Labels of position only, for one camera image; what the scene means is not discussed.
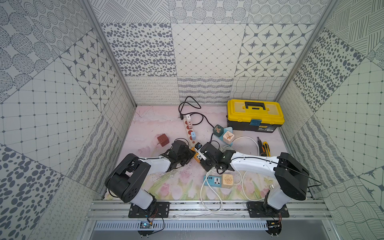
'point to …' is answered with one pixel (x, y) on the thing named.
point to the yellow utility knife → (267, 148)
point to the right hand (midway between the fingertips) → (204, 161)
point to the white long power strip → (188, 127)
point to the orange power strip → (196, 156)
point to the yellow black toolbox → (254, 115)
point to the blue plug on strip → (193, 135)
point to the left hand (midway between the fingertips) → (196, 151)
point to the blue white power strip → (213, 181)
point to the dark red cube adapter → (163, 140)
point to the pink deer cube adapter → (228, 137)
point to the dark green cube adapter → (218, 130)
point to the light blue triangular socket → (229, 129)
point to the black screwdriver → (260, 147)
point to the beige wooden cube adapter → (227, 181)
